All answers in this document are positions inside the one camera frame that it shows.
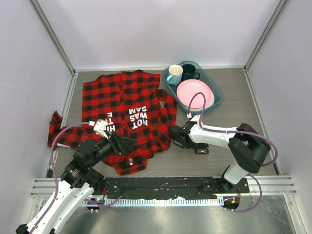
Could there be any light blue mug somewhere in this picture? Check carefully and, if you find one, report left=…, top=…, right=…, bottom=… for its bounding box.
left=166, top=64, right=183, bottom=86

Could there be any white plate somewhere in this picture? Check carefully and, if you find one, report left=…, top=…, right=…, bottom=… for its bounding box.
left=190, top=92, right=215, bottom=112

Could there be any red black plaid shirt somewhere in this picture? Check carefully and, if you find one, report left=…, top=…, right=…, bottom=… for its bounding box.
left=47, top=70, right=176, bottom=176

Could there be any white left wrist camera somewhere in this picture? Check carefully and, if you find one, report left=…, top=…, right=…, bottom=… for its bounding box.
left=88, top=119, right=109, bottom=139

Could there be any dark green mug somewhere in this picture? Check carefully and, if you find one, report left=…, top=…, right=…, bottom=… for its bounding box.
left=181, top=64, right=200, bottom=81

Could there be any white slotted cable duct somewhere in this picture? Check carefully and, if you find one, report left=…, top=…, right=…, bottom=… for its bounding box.
left=84, top=197, right=224, bottom=208

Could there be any black open box right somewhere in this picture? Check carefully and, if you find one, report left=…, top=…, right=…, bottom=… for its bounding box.
left=195, top=143, right=209, bottom=155

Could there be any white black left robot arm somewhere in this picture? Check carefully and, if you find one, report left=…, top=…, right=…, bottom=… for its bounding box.
left=16, top=133, right=136, bottom=234

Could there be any teal plastic tray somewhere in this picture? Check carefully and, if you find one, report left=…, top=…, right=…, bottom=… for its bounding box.
left=161, top=61, right=223, bottom=115

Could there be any pink plate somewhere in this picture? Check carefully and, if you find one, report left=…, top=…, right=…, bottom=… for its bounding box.
left=176, top=79, right=212, bottom=107

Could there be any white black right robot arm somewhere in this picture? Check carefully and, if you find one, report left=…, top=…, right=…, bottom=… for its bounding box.
left=170, top=117, right=271, bottom=193

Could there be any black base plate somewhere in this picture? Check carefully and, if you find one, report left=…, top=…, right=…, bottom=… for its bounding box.
left=103, top=176, right=250, bottom=200

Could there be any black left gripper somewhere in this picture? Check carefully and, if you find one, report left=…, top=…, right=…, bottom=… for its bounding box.
left=88, top=130, right=137, bottom=167

